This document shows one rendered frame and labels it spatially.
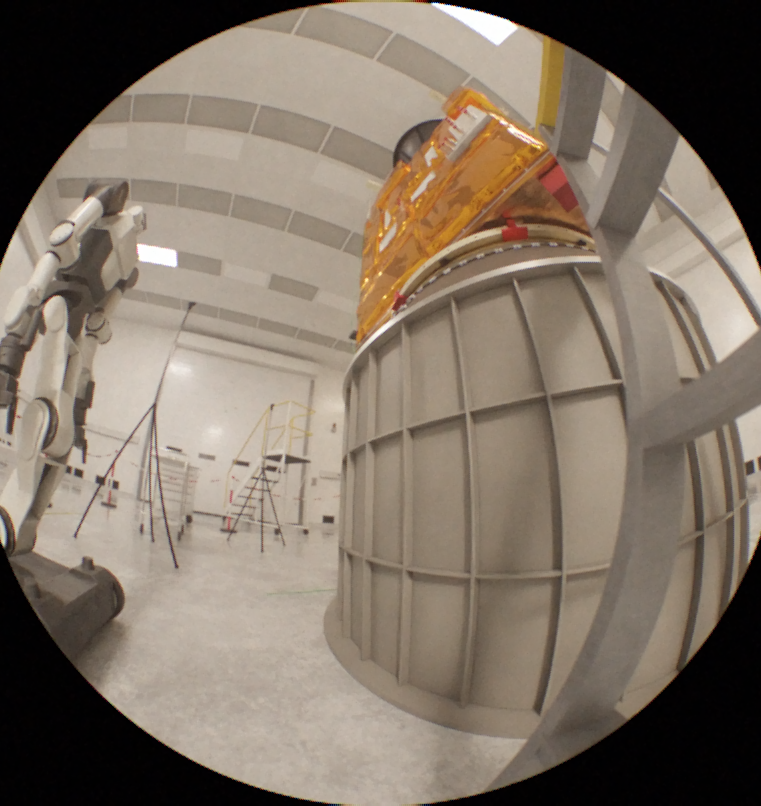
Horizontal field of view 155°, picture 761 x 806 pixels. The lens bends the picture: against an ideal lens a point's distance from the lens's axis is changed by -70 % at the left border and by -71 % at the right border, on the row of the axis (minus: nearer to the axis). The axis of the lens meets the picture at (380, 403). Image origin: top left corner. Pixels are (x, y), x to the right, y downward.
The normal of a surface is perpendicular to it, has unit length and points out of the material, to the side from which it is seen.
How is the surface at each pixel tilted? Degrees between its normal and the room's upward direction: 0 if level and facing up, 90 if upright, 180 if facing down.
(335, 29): 180
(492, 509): 90
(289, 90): 180
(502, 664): 90
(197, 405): 90
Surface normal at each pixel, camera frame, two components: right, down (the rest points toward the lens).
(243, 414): 0.49, -0.32
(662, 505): -0.13, -0.33
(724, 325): -0.87, -0.20
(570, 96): -0.02, 0.93
